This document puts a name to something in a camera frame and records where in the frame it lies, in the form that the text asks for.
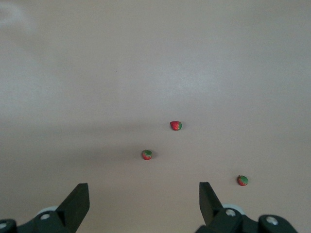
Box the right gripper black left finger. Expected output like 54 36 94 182
16 183 90 233

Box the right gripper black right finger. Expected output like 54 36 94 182
195 182 258 233

